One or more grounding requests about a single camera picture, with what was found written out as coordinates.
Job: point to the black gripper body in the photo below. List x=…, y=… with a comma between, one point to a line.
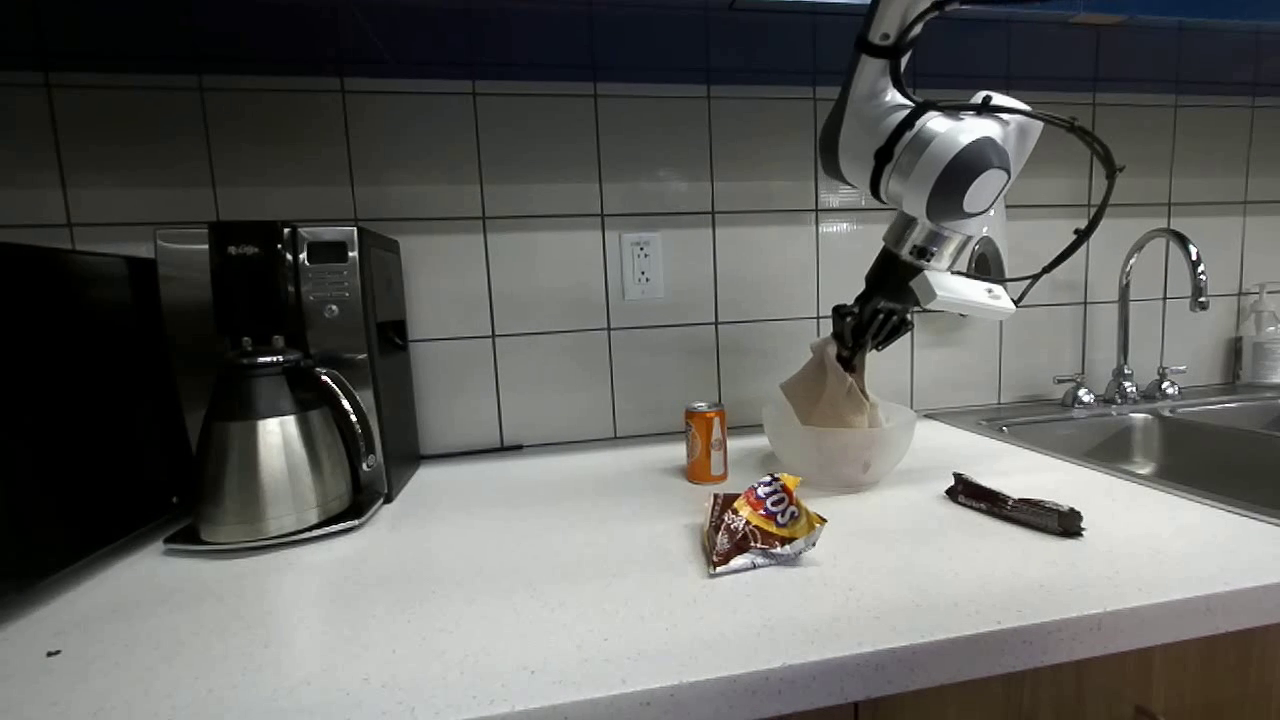
x=891, y=284

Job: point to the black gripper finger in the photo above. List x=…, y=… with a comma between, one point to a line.
x=891, y=333
x=846, y=341

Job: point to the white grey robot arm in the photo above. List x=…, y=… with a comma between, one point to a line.
x=932, y=155

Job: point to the translucent white plastic bowl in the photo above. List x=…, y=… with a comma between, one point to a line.
x=852, y=453

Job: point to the orange soda can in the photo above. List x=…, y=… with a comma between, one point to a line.
x=706, y=446

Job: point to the red yellow chips bag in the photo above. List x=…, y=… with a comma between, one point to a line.
x=763, y=520

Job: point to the chrome gooseneck faucet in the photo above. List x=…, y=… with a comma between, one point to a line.
x=1129, y=304

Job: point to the stainless steel double sink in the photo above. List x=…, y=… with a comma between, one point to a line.
x=1172, y=446

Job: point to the clear hand soap bottle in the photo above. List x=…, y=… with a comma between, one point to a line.
x=1263, y=351

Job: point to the black steel coffee maker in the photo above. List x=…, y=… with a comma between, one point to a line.
x=351, y=309

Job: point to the stainless steel coffee carafe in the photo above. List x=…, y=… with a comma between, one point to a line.
x=273, y=464

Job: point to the black microwave oven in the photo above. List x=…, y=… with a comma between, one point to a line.
x=81, y=403

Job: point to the white wall power outlet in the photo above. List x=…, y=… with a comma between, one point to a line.
x=642, y=266

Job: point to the blue wall cabinets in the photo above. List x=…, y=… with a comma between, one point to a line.
x=403, y=32

